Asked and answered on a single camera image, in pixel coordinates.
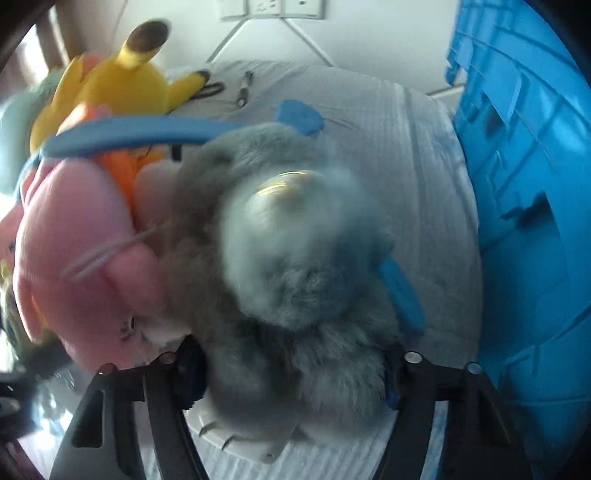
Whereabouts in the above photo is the grey furry plush toy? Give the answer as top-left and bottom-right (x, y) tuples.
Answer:
(166, 122), (402, 464)

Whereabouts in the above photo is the black loop strap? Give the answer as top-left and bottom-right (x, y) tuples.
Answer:
(185, 82), (225, 100)

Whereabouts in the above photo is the black marker pen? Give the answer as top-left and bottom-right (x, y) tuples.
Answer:
(236, 70), (254, 108)

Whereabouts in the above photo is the yellow plush toy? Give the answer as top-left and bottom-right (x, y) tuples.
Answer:
(30, 18), (213, 155)

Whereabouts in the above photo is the pink pig plush orange dress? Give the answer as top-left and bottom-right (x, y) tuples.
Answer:
(11, 104), (195, 374)

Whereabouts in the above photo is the teal long plush pillow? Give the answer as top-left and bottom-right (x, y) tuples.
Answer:
(0, 69), (63, 195)

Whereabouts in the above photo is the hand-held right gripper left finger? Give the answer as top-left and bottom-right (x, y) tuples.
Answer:
(48, 339), (211, 480)

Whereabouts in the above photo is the blue plastic storage crate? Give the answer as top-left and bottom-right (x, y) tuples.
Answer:
(445, 0), (591, 480)

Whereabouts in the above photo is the blue curved plastic band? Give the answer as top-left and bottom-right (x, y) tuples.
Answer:
(18, 99), (426, 335)

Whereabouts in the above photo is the white wall socket panel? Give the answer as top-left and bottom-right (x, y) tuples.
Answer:
(219, 0), (326, 21)

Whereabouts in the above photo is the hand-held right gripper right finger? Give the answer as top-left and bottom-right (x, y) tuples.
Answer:
(374, 344), (532, 480)

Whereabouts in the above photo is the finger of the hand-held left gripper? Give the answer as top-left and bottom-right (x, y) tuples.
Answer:
(23, 344), (77, 384)

